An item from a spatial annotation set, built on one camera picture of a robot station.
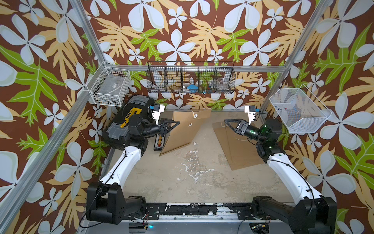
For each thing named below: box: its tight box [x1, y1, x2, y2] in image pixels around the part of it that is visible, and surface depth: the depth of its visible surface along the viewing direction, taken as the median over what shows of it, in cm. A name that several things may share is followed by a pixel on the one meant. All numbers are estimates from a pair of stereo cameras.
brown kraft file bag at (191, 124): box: [159, 109, 212, 157], surface depth 70 cm
